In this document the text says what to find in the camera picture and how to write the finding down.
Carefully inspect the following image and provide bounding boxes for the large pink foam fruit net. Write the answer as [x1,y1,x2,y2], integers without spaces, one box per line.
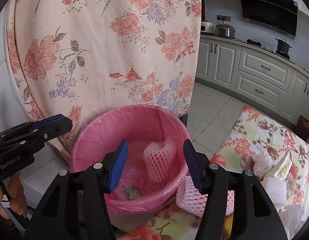
[143,138,177,183]

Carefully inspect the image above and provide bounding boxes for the green white patterned rag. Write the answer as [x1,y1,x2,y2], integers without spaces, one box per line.
[122,185,144,200]

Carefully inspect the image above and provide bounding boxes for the pink lined trash bin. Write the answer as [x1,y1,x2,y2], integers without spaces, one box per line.
[70,105,190,232]

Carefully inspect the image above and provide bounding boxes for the red floor trash bin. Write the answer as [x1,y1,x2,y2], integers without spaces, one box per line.
[294,115,309,141]

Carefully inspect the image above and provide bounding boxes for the white lower kitchen cabinets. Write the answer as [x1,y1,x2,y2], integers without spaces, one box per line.
[196,35,309,125]

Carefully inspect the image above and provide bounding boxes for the person's left hand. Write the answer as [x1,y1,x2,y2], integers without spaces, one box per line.
[0,171,27,219]

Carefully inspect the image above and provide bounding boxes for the small pink foam fruit net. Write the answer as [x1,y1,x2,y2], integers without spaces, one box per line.
[175,175,235,218]

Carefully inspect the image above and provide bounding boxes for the yellow sponge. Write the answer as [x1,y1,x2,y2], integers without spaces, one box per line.
[223,214,233,239]

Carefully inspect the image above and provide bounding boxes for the white foam block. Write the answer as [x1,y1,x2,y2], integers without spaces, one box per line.
[261,176,287,208]

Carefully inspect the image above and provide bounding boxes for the floral tablecloth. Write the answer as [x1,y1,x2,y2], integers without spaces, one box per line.
[121,106,309,239]

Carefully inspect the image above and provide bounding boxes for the white paper cup carton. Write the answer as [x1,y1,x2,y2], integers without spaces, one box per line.
[265,150,293,180]

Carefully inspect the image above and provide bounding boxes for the floral curtain cloth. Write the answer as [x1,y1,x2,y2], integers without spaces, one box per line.
[6,0,202,160]

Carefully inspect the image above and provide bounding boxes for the crumpled white tissue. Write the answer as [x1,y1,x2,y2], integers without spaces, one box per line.
[278,204,304,239]

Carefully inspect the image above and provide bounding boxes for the gas stove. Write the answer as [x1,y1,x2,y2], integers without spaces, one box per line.
[246,39,291,61]

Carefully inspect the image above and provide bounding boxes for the silver pressure cooker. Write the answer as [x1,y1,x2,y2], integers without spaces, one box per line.
[215,24,235,39]

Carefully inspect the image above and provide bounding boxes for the black cooking pot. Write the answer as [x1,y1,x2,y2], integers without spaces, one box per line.
[276,38,292,55]

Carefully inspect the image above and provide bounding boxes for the white rice cooker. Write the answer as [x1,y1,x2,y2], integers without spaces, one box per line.
[201,21,214,35]

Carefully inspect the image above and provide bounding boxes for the black range hood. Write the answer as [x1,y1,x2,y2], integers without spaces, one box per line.
[240,0,298,38]

